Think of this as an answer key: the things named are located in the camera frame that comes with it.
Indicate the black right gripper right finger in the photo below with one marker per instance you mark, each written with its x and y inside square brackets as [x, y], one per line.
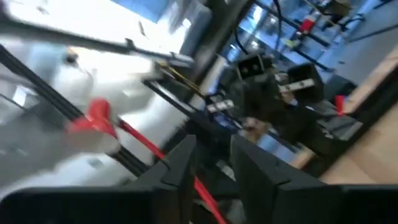
[311, 205]

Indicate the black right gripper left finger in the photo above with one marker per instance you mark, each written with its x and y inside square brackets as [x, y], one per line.
[93, 205]

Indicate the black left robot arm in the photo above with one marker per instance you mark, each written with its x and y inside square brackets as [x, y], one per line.
[335, 130]

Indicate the red desk lamp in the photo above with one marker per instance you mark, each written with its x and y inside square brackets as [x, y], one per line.
[96, 116]

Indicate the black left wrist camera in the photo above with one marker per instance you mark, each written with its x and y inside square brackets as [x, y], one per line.
[250, 67]

